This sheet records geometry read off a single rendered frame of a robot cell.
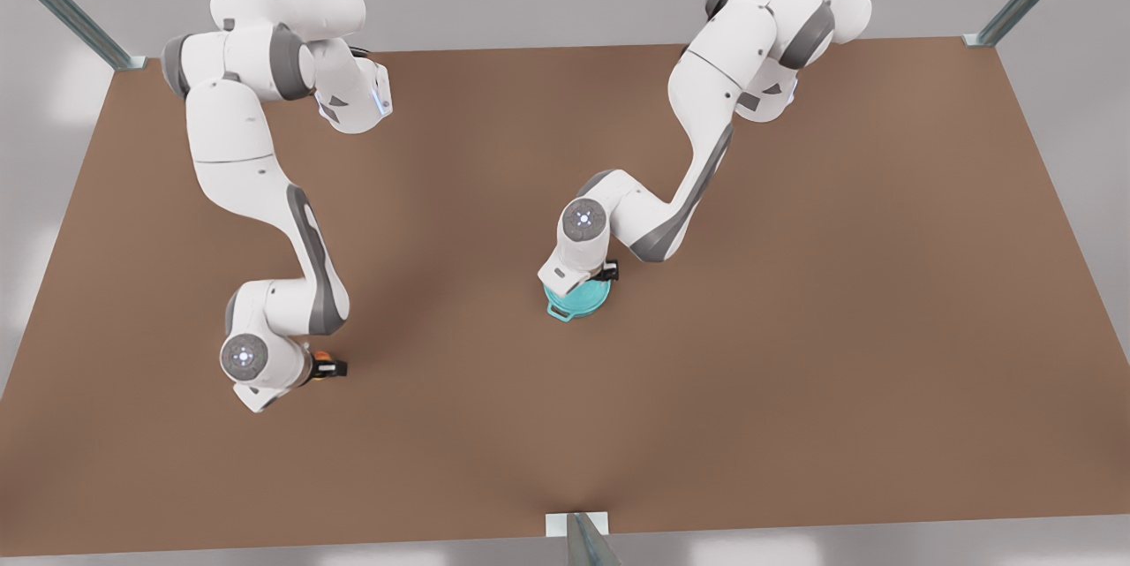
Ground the teal pot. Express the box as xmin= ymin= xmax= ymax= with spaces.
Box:
xmin=544 ymin=276 xmax=613 ymax=324

